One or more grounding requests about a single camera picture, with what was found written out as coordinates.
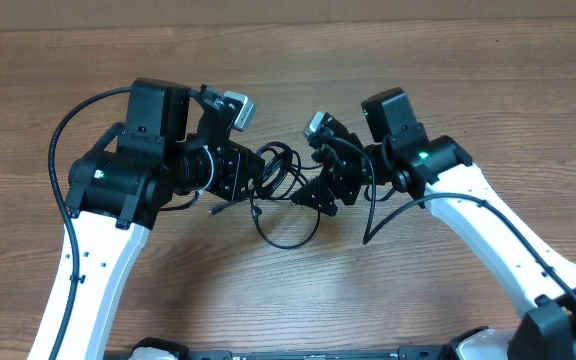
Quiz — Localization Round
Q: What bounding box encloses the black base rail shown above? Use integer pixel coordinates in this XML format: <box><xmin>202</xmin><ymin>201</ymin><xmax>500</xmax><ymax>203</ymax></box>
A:
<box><xmin>122</xmin><ymin>329</ymin><xmax>519</xmax><ymax>360</ymax></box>

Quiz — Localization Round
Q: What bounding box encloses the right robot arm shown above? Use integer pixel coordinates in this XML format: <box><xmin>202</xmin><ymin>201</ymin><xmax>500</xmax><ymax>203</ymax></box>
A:
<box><xmin>292</xmin><ymin>88</ymin><xmax>576</xmax><ymax>359</ymax></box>

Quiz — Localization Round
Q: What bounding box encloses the cardboard backdrop panel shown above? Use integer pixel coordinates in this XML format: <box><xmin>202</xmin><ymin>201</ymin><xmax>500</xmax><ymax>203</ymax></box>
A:
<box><xmin>0</xmin><ymin>0</ymin><xmax>576</xmax><ymax>31</ymax></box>

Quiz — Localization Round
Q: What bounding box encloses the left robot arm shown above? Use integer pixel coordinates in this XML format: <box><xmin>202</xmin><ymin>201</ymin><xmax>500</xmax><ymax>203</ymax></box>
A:
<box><xmin>29</xmin><ymin>78</ymin><xmax>263</xmax><ymax>359</ymax></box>

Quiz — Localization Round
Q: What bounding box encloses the black usb cable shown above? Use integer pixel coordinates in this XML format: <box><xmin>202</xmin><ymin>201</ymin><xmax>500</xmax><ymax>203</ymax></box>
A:
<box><xmin>208</xmin><ymin>141</ymin><xmax>319</xmax><ymax>217</ymax></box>

